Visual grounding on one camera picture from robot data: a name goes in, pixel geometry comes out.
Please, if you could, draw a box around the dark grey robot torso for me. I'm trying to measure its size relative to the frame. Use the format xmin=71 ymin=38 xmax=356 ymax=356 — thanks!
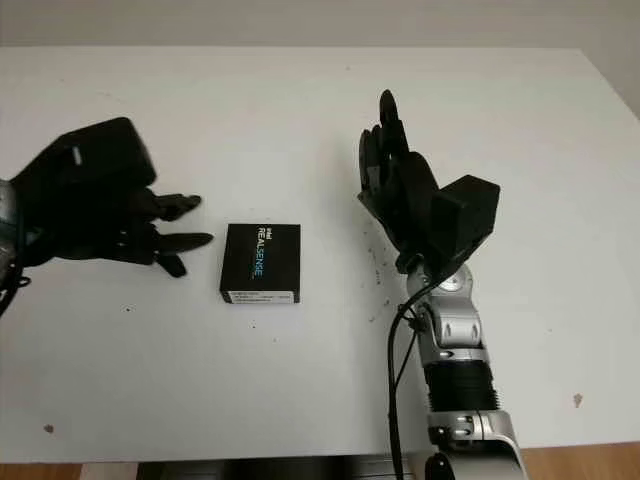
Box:
xmin=137 ymin=454 xmax=426 ymax=480

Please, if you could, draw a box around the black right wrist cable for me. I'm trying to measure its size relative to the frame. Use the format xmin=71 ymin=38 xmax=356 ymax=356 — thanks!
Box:
xmin=387 ymin=277 xmax=441 ymax=480

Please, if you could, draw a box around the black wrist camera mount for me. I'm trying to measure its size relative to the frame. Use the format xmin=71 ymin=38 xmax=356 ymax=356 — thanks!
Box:
xmin=428 ymin=174 xmax=502 ymax=287
xmin=9 ymin=117 xmax=159 ymax=211

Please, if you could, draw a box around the white table leg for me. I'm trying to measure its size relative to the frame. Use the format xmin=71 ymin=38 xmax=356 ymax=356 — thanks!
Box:
xmin=79 ymin=460 xmax=140 ymax=480

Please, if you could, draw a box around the black RealSense box lid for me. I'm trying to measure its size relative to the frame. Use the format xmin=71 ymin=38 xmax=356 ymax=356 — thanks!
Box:
xmin=218 ymin=222 xmax=303 ymax=306

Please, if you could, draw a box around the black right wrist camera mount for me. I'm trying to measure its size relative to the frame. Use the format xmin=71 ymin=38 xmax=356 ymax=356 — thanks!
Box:
xmin=428 ymin=174 xmax=502 ymax=287

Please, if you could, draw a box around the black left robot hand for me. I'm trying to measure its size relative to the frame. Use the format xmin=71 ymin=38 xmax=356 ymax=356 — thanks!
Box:
xmin=19 ymin=182 xmax=216 ymax=279

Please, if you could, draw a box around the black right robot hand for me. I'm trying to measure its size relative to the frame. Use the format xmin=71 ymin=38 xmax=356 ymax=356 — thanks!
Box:
xmin=357 ymin=89 xmax=446 ymax=274

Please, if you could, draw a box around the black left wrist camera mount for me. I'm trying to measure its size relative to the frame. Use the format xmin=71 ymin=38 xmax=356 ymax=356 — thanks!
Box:
xmin=9 ymin=117 xmax=159 ymax=211

